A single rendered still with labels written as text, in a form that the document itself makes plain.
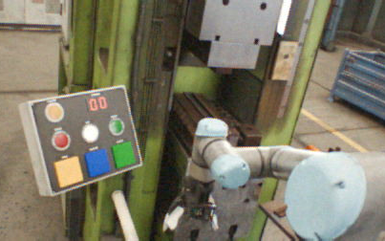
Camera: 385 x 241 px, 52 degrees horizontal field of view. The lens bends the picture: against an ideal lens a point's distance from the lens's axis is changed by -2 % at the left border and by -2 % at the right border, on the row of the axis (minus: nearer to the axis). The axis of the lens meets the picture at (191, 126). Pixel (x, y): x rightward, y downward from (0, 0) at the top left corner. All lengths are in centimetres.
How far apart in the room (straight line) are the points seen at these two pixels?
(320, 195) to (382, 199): 8
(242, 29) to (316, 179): 100
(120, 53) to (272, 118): 78
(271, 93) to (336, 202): 134
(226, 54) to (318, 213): 102
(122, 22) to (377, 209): 114
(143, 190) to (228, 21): 84
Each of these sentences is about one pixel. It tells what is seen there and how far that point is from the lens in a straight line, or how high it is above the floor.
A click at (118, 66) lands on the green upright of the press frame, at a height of 121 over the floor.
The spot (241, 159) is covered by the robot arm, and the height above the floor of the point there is 127.
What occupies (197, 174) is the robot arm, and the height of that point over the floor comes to 116.
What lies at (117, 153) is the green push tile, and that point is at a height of 102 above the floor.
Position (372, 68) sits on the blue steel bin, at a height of 61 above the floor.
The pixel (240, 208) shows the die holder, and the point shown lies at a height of 65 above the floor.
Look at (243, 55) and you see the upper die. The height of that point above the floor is 132.
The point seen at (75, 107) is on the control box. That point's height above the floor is 116.
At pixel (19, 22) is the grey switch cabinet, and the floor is 12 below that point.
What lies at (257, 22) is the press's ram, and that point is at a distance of 152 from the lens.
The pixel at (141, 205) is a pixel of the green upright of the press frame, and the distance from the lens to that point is 189.
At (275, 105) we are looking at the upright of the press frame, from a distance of 188.
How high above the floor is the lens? 169
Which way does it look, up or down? 25 degrees down
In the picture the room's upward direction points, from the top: 10 degrees clockwise
